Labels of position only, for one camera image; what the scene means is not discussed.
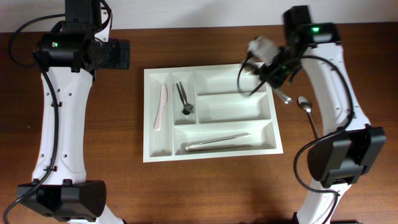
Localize small dark metal tongs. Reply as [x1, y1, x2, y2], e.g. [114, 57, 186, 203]
[176, 82, 194, 115]

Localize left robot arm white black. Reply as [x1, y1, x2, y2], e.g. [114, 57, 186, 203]
[16, 1, 130, 223]

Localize pale pink plastic knife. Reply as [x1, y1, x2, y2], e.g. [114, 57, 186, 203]
[154, 85, 167, 131]

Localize long steel tongs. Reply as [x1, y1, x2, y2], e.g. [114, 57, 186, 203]
[182, 133, 253, 152]

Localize white plastic cutlery tray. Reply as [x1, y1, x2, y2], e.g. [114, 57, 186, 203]
[143, 64, 283, 162]

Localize steel spoon tray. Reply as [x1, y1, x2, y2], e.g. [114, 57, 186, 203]
[273, 88, 292, 105]

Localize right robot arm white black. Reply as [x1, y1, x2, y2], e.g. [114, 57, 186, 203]
[247, 5, 386, 223]

